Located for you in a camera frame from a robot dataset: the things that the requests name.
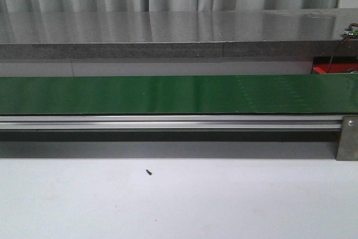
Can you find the green conveyor belt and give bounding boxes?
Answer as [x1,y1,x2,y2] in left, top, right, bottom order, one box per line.
[1,74,357,115]

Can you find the red plastic tray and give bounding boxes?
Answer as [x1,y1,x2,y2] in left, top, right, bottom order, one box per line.
[312,57,357,74]

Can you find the small green circuit board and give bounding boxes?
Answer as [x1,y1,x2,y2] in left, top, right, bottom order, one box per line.
[341,23,358,38]

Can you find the red black wire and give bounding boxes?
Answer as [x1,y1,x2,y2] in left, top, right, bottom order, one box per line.
[326,22,358,73]

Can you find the aluminium conveyor frame rail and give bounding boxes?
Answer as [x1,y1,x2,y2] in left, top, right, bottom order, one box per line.
[1,115,343,131]

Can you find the grey stone counter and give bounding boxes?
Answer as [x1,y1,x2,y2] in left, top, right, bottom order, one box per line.
[1,8,357,59]

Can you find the steel conveyor support bracket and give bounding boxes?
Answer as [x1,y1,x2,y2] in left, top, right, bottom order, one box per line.
[336,115,358,161]

